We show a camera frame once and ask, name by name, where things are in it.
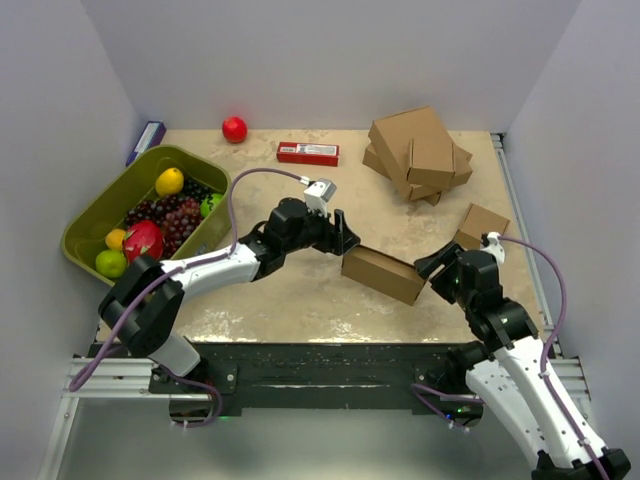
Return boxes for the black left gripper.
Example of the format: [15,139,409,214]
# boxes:
[283,202,359,257]

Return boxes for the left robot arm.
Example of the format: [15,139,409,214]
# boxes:
[98,198,361,392]

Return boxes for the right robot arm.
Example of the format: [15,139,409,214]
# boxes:
[414,232,631,479]

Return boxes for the lone small cardboard box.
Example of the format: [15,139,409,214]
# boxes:
[453,203,510,250]

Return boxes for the top small cardboard box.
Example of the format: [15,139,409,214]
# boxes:
[406,137,473,191]

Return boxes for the large stacked cardboard box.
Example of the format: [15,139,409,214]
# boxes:
[368,107,452,180]

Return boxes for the purple flat box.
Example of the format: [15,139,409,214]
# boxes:
[125,121,166,167]

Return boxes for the red rectangular carton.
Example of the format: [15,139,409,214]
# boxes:
[276,142,340,167]

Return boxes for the red apple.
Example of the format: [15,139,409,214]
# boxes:
[222,116,248,144]

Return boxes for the red grape bunch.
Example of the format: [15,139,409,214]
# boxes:
[161,197,203,259]

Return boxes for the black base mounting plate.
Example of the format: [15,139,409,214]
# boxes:
[89,339,501,419]

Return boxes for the yellow lemon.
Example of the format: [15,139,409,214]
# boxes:
[155,167,185,197]

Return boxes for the dark purple grape bunch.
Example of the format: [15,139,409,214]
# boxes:
[123,179,213,228]

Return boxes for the red dragon fruit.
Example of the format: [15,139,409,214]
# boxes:
[122,220,164,264]

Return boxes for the small orange fruit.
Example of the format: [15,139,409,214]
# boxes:
[105,229,126,251]

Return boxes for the green lime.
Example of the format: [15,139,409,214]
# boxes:
[95,249,128,279]

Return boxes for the olive green plastic bin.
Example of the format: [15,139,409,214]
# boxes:
[60,145,232,286]

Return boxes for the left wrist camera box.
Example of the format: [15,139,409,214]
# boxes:
[303,179,337,217]

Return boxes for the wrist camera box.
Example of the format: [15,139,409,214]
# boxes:
[303,179,337,217]
[480,232,506,265]

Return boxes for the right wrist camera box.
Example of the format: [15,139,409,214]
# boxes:
[480,232,506,265]

